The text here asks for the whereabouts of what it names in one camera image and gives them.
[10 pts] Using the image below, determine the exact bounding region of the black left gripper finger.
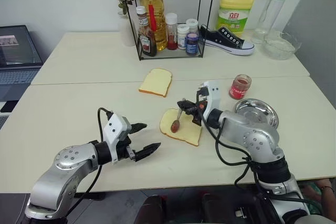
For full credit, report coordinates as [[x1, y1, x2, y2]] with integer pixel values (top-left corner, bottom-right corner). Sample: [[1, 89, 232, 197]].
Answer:
[[133, 142, 162, 162], [130, 122, 148, 136]]

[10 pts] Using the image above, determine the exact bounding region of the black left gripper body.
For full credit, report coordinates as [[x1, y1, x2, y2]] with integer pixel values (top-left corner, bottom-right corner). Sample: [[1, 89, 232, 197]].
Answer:
[[115, 118, 137, 162]]

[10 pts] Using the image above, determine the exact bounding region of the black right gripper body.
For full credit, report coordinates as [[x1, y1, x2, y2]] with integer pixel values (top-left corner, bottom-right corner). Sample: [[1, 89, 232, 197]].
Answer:
[[191, 99, 208, 127]]

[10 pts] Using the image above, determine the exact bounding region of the metal spoon with jam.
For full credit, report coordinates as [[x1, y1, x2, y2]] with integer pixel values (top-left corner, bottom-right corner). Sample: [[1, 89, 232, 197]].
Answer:
[[170, 106, 184, 134]]

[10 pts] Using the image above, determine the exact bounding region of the bread slice with jam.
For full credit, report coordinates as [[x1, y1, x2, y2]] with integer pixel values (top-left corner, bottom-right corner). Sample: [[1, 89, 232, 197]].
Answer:
[[159, 108, 203, 147]]

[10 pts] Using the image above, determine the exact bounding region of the plain bread slice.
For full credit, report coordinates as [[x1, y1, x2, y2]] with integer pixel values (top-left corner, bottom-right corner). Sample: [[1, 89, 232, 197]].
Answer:
[[138, 68, 173, 98]]

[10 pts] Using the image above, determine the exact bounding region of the open red jam jar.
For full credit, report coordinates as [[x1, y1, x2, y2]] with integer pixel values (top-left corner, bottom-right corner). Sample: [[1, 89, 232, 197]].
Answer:
[[228, 74, 253, 101]]

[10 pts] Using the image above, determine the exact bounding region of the round stainless steel dish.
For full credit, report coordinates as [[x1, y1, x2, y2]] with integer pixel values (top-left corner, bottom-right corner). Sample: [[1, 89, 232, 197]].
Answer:
[[233, 99, 279, 128]]

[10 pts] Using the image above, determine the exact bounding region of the blue labelled jar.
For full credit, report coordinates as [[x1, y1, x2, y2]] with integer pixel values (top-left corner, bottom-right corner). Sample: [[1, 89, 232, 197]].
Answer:
[[185, 31, 200, 57]]

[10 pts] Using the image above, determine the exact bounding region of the white labelled jar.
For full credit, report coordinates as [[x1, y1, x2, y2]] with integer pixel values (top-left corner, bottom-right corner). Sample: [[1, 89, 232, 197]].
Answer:
[[176, 24, 191, 51]]

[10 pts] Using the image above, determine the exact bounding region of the red spice jar white cap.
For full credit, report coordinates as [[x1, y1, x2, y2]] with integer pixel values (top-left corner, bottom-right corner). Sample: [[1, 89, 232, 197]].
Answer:
[[164, 13, 179, 51]]

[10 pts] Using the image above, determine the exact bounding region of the ketchup bottle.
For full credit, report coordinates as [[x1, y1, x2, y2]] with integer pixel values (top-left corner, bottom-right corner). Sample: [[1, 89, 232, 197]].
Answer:
[[135, 5, 158, 58]]

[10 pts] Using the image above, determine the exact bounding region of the black and white canvas shoe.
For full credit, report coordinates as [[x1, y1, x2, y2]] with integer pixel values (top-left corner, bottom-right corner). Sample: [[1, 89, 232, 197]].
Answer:
[[199, 24, 256, 57]]

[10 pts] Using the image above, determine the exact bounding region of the small jar with white cap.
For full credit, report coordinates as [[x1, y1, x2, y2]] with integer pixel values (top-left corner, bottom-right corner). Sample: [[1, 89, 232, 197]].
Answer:
[[185, 18, 199, 34]]

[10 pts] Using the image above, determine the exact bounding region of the white vase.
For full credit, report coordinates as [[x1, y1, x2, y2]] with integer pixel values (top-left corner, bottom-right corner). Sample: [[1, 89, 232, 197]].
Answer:
[[119, 13, 138, 47]]

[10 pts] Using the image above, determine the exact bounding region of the clear glass bowl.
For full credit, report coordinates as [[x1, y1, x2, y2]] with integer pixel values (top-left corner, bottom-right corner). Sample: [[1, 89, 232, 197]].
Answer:
[[262, 30, 303, 61]]

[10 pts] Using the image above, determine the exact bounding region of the yellow dish soap bottle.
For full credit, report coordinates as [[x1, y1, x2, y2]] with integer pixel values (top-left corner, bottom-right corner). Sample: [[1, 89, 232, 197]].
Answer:
[[216, 0, 257, 37]]

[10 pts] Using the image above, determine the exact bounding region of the cooking oil bottle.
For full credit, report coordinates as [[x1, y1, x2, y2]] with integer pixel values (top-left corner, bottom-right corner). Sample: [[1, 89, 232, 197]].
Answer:
[[139, 0, 169, 52]]

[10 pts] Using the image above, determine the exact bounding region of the black smartphone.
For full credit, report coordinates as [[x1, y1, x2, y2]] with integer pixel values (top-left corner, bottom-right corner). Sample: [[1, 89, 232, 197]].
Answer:
[[0, 100, 19, 113]]

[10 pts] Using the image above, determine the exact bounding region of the clear bottle with green lid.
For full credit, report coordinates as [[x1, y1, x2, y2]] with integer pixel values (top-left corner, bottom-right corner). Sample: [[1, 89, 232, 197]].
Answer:
[[251, 0, 292, 45]]

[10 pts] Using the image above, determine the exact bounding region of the open grey laptop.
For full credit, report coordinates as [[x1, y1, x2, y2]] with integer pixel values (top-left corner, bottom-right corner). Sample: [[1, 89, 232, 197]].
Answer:
[[0, 25, 44, 103]]

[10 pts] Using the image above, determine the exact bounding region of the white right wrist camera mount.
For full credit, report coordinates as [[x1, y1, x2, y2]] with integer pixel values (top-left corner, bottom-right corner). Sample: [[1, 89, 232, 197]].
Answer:
[[201, 80, 222, 120]]

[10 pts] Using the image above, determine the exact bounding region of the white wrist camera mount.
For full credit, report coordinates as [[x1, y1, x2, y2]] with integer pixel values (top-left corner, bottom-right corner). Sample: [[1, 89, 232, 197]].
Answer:
[[201, 80, 222, 120], [102, 113, 132, 165]]

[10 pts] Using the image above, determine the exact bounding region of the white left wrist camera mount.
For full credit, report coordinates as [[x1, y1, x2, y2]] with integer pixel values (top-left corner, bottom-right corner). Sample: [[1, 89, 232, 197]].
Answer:
[[102, 113, 132, 165]]

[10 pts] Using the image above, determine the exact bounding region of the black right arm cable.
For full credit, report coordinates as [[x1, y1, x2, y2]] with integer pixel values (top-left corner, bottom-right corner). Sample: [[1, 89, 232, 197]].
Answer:
[[195, 83, 272, 196]]

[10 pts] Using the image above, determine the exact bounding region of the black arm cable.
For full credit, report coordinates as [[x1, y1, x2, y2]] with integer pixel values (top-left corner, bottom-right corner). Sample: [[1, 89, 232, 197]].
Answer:
[[195, 83, 272, 196], [68, 107, 114, 210]]

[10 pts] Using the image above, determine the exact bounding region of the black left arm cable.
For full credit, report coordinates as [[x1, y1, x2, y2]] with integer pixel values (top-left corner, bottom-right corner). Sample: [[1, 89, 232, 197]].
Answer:
[[68, 107, 114, 210]]

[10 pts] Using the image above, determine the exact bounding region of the black wire shelf rack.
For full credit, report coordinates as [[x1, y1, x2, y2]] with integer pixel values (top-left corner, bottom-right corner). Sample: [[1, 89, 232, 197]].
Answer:
[[118, 0, 218, 61]]

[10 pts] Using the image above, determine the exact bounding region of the person's forearm with bracelet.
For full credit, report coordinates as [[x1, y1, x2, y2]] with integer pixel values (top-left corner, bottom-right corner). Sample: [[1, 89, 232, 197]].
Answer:
[[301, 178, 336, 210]]

